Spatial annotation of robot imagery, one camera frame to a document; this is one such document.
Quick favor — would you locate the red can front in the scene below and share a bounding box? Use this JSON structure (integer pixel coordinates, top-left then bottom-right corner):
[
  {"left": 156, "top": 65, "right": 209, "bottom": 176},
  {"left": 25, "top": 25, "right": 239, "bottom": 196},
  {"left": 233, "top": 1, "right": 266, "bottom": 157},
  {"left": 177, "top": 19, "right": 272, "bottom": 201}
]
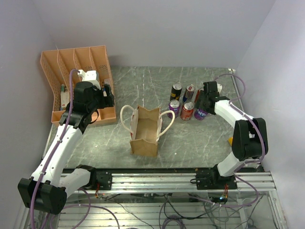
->
[{"left": 194, "top": 108, "right": 208, "bottom": 120}]

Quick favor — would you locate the red tab soda can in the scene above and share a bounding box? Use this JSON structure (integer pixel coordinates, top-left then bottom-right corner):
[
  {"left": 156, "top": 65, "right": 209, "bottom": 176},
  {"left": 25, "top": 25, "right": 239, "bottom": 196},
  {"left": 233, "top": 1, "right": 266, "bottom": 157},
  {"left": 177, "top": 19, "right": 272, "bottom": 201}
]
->
[{"left": 183, "top": 84, "right": 195, "bottom": 103}]

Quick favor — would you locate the red can silver top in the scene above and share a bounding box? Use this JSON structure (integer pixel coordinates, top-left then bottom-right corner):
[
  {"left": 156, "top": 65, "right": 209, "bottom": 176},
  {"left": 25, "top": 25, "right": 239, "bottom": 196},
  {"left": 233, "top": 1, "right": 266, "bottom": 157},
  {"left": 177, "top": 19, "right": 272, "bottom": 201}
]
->
[{"left": 180, "top": 101, "right": 194, "bottom": 121}]

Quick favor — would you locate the black soda can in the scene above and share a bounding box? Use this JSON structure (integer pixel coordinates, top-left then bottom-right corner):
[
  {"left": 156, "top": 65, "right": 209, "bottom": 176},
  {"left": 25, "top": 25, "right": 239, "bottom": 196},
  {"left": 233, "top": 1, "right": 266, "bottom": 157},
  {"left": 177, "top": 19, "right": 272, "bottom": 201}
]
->
[{"left": 170, "top": 82, "right": 183, "bottom": 101}]

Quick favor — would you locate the purple Fanta can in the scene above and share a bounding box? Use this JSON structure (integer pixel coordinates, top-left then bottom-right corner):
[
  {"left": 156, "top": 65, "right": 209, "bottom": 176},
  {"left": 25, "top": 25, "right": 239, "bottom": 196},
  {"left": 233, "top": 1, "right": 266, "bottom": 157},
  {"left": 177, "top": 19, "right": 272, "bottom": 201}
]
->
[{"left": 168, "top": 99, "right": 180, "bottom": 118}]

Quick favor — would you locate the watermelon print canvas bag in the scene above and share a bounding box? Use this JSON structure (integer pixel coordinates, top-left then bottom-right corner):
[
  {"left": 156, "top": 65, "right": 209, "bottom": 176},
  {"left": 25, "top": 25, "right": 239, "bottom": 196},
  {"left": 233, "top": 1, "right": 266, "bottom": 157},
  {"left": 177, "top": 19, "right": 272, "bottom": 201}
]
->
[{"left": 120, "top": 105, "right": 175, "bottom": 157}]

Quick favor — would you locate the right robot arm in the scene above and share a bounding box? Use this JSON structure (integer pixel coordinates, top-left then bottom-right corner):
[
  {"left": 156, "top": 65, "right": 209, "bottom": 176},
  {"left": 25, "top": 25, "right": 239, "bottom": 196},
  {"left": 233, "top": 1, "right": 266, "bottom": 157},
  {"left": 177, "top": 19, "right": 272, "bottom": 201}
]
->
[{"left": 195, "top": 81, "right": 268, "bottom": 189}]

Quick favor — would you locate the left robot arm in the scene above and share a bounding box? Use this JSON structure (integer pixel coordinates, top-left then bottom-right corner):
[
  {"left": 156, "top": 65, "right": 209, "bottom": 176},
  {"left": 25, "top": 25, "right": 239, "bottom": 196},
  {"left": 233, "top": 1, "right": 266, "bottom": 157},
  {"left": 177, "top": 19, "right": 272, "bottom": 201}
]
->
[{"left": 18, "top": 81, "right": 114, "bottom": 215}]

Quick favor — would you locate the white medicine box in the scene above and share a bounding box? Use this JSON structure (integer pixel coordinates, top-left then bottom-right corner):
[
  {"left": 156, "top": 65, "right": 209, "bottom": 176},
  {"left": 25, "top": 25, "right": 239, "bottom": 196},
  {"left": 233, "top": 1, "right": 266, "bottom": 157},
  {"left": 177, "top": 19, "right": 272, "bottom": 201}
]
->
[{"left": 61, "top": 92, "right": 70, "bottom": 110}]

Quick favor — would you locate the orange plastic file organizer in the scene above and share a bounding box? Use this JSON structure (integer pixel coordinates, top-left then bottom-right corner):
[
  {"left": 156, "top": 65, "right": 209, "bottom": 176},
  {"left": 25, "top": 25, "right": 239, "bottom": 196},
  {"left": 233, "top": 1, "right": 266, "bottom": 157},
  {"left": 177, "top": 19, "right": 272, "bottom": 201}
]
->
[{"left": 41, "top": 45, "right": 114, "bottom": 127}]

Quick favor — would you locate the small yellow block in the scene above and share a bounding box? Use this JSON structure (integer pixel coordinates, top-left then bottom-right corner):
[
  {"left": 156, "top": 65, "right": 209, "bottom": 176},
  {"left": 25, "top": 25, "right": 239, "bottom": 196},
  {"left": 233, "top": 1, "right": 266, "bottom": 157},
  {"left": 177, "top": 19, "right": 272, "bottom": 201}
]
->
[{"left": 228, "top": 137, "right": 233, "bottom": 145}]

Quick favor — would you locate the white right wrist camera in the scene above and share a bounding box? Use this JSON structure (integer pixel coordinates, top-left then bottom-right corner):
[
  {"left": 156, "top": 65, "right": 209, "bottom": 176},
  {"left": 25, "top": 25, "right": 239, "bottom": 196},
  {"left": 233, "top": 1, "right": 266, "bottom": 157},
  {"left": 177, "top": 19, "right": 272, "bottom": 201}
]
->
[{"left": 217, "top": 83, "right": 223, "bottom": 93}]

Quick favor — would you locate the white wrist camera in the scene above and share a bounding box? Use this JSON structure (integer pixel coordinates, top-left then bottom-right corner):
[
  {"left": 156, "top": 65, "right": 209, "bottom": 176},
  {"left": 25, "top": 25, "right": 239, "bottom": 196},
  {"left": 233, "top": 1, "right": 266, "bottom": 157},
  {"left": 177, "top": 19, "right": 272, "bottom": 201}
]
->
[
  {"left": 217, "top": 83, "right": 223, "bottom": 93},
  {"left": 78, "top": 70, "right": 101, "bottom": 90}
]

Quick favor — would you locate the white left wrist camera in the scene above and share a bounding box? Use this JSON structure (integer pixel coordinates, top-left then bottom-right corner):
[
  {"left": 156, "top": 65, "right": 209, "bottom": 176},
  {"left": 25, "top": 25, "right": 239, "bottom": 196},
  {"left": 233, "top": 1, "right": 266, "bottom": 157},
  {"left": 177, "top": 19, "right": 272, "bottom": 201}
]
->
[{"left": 78, "top": 70, "right": 101, "bottom": 90}]

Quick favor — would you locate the aluminium mounting rail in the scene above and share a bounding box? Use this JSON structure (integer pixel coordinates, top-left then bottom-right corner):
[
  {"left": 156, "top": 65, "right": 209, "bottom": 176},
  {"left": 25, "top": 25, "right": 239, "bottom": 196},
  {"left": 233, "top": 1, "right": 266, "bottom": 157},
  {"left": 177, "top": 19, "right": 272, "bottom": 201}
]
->
[{"left": 59, "top": 171, "right": 275, "bottom": 194}]

